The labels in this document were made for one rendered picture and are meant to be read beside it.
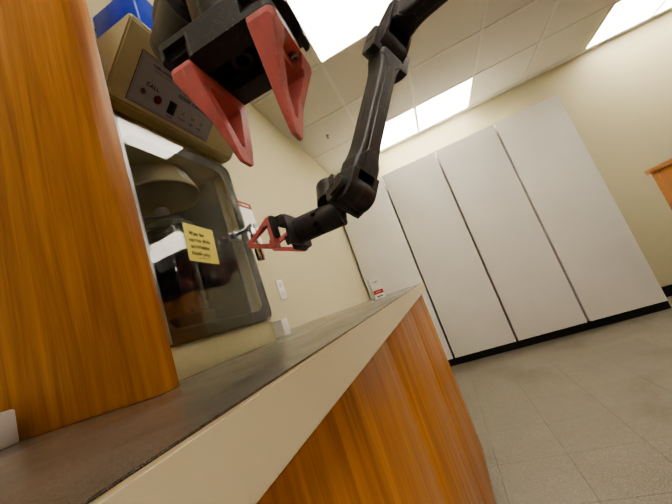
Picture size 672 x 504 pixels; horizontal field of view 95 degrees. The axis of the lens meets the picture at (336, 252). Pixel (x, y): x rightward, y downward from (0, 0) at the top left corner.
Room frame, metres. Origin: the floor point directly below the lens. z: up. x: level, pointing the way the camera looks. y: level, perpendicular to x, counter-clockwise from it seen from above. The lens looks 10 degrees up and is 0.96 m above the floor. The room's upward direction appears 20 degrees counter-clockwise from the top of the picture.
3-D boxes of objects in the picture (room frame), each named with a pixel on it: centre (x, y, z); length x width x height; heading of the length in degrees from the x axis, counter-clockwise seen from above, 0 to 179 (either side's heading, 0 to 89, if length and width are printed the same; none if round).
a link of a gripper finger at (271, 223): (0.63, 0.12, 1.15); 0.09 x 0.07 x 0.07; 73
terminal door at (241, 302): (0.59, 0.24, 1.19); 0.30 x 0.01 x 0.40; 163
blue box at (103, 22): (0.49, 0.21, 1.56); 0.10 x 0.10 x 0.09; 74
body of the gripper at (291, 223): (0.64, 0.04, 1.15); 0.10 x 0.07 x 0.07; 163
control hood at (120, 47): (0.57, 0.19, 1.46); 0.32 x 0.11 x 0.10; 164
